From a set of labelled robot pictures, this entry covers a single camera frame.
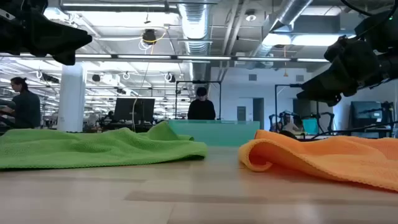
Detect black ceiling device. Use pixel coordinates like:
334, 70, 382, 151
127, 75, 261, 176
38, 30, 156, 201
142, 29, 157, 45

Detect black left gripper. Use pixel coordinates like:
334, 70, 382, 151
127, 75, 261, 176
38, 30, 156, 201
0, 0, 93, 66

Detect green microfiber towel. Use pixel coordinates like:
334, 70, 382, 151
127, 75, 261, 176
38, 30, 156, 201
0, 121, 208, 170

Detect orange microfiber towel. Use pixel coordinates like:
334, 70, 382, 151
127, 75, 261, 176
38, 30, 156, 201
238, 129, 398, 191

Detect person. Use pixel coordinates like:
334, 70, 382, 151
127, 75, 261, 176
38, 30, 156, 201
0, 77, 42, 130
273, 113, 299, 133
187, 86, 216, 121

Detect black computer monitor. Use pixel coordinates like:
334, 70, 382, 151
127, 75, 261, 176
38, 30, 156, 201
350, 101, 383, 128
113, 98, 155, 124

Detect small teal screen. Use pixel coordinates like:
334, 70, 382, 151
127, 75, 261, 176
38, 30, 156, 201
303, 118, 320, 135

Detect teal plastic basket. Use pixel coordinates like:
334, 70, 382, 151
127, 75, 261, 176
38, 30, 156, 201
169, 119, 261, 147

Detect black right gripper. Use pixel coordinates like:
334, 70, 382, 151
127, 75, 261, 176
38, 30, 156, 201
296, 35, 381, 107

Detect right gripper camera cable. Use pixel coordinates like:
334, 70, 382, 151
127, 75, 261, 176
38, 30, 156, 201
340, 0, 398, 18

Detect long ceiling light bar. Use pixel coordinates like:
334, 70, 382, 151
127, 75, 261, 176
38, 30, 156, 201
0, 53, 330, 64

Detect white building pillar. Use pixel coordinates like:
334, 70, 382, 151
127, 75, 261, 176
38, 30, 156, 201
57, 63, 86, 133

